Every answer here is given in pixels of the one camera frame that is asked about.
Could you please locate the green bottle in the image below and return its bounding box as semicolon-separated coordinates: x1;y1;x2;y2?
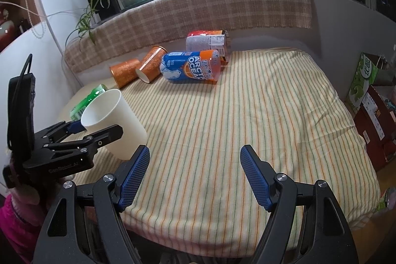
69;84;109;121

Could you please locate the white paper cup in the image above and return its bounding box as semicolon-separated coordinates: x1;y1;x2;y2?
81;89;148;161

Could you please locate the person's left forearm pink sleeve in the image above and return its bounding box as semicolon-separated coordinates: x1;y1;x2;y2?
0;185;47;264

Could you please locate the red round vase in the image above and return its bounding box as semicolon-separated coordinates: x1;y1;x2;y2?
0;2;17;52

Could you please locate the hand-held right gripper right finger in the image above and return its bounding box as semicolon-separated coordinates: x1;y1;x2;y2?
240;145;359;264

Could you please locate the orange patterned paper cup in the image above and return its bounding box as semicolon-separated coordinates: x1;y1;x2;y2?
135;46;168;84
109;58;143;88

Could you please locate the plaid beige blanket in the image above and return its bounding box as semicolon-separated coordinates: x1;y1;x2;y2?
64;0;312;76

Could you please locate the thin white cable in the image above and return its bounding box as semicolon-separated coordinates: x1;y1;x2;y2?
0;0;81;87

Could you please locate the red and white printed cup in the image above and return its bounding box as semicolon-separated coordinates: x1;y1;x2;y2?
186;30;230;64

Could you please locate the blue and orange printed cup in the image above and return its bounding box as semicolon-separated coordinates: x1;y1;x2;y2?
160;49;222;85

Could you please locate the green cardboard box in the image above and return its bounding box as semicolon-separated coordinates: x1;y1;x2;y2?
345;52;380;115

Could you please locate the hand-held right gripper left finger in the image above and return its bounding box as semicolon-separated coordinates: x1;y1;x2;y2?
32;145;151;264

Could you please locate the striped yellow blanket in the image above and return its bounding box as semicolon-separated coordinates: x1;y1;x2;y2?
58;48;382;253

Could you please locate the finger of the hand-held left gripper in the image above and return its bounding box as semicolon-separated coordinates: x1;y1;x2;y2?
34;120;86;144
43;124;124;159

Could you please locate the red cardboard box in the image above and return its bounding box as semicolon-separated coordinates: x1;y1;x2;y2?
353;85;396;172

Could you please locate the black cable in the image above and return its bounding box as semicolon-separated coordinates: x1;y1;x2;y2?
13;54;34;104

